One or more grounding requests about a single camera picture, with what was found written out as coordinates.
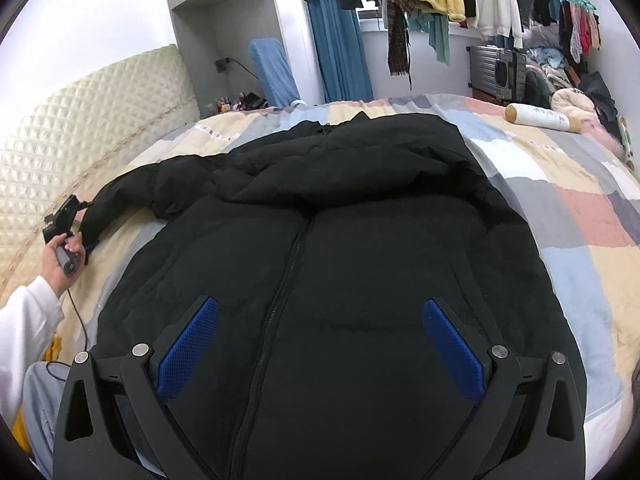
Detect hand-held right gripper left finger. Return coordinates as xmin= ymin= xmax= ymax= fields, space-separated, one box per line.
xmin=52 ymin=296 xmax=221 ymax=480

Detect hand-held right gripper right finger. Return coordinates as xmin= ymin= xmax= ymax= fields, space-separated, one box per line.
xmin=422 ymin=297 xmax=586 ymax=480

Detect black puffer jacket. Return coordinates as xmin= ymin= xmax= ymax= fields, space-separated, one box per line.
xmin=80 ymin=110 xmax=590 ymax=480

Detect person's left forearm white sleeve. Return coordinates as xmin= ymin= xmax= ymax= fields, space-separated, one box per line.
xmin=0 ymin=276 xmax=66 ymax=433

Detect pile of clothes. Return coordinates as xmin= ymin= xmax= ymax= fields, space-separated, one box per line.
xmin=524 ymin=46 xmax=632 ymax=156

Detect red and pink hanging clothes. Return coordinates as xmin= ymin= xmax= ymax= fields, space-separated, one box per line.
xmin=559 ymin=1 xmax=602 ymax=65

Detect person's left hand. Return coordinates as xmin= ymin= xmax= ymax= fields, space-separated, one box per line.
xmin=42 ymin=234 xmax=84 ymax=297

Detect cream quilted headboard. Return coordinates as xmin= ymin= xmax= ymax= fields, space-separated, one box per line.
xmin=0 ymin=44 xmax=197 ymax=306

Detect person's grey trousers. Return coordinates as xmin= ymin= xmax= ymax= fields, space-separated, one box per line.
xmin=15 ymin=360 xmax=70 ymax=480

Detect patchwork bed quilt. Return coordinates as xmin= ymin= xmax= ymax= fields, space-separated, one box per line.
xmin=47 ymin=91 xmax=640 ymax=461

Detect yellow cloth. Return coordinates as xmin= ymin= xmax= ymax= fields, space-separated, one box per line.
xmin=9 ymin=334 xmax=64 ymax=457

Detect cosmetic bottles on nightstand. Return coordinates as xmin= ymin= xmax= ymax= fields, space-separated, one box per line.
xmin=214 ymin=91 xmax=268 ymax=113

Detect white cylindrical pillow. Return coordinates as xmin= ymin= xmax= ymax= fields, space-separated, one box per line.
xmin=504 ymin=102 xmax=584 ymax=134

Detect grey wooden wardrobe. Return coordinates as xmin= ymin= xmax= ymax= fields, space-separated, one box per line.
xmin=161 ymin=0 xmax=326 ymax=121

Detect grey suitcase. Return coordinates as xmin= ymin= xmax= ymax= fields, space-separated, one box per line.
xmin=467 ymin=44 xmax=528 ymax=105

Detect teal hanging cloth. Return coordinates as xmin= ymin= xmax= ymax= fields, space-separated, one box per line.
xmin=406 ymin=9 xmax=452 ymax=67

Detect blue curtain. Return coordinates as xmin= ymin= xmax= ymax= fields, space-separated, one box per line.
xmin=306 ymin=0 xmax=374 ymax=104

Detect brown houndstooth garment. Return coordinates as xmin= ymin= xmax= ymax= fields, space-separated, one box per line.
xmin=381 ymin=0 xmax=420 ymax=80

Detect white hooded sweatshirt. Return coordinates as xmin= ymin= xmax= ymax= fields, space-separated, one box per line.
xmin=474 ymin=0 xmax=526 ymax=50

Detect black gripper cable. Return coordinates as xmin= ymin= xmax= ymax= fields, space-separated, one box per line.
xmin=46 ymin=272 xmax=92 ymax=382

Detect black wall charger with cable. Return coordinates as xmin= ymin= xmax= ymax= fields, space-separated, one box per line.
xmin=215 ymin=58 xmax=262 ymax=83

